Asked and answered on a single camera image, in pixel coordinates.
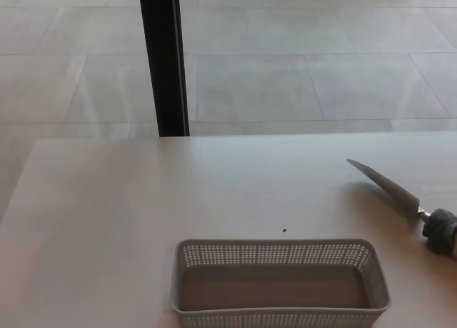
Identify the grey perforated plastic basket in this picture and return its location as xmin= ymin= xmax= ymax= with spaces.
xmin=172 ymin=238 xmax=391 ymax=328

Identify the black vertical window frame post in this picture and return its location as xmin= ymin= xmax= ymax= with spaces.
xmin=138 ymin=0 xmax=191 ymax=138

